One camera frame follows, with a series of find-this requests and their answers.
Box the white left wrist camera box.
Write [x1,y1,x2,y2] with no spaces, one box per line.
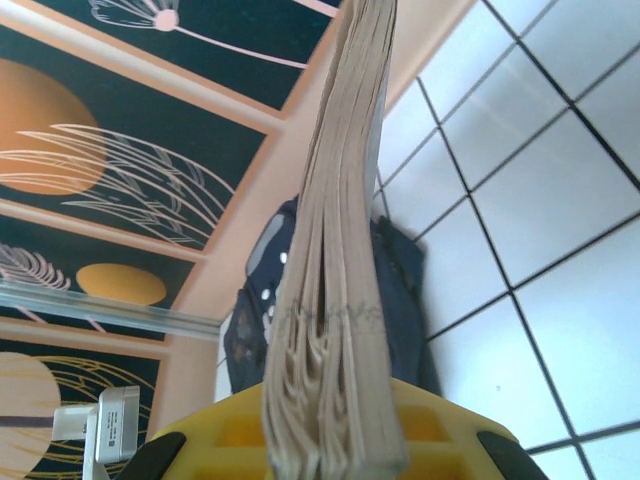
[52,385,141,480]

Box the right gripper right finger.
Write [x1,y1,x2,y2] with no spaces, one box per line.
[389,377,551,480]

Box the navy blue book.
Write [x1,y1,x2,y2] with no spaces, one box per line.
[262,0,409,476]

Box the navy blue backpack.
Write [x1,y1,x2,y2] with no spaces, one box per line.
[222,194,441,401]

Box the aluminium corner post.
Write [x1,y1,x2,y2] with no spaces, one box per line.
[0,278,222,342]

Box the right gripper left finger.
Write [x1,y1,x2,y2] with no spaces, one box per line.
[117,382,274,480]

